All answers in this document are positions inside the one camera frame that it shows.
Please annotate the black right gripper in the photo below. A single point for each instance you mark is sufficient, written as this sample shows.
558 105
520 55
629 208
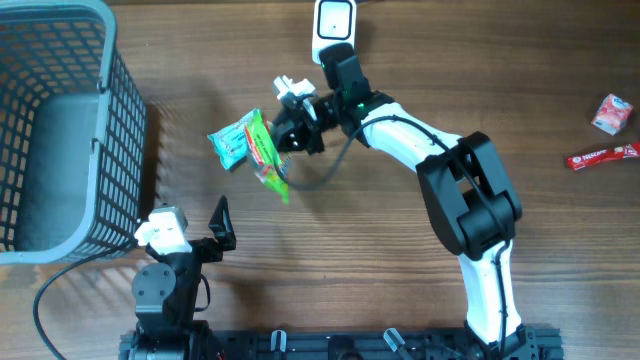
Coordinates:
299 126

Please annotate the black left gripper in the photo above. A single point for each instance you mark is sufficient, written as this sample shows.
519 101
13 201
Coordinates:
220 225

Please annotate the Haribo gummy bag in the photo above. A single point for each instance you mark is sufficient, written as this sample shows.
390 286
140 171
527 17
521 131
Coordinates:
264 157

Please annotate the teal tissue pack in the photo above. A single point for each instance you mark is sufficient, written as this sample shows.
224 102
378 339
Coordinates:
230 143

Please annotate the red Nescafe stick sachet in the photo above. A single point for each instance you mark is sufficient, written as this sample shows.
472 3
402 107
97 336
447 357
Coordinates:
578 162

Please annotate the red small candy packet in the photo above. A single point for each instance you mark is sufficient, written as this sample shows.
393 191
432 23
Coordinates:
612 115

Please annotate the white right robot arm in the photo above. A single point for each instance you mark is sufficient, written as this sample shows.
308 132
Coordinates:
470 201

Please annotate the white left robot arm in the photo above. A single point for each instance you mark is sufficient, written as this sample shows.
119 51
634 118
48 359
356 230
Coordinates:
166 291

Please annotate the white barcode scanner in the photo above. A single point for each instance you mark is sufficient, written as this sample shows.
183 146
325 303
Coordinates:
334 22

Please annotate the grey plastic shopping basket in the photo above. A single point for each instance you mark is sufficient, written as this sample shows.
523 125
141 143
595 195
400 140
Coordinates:
73 134

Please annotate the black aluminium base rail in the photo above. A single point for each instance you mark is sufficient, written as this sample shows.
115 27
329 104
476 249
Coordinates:
528 343

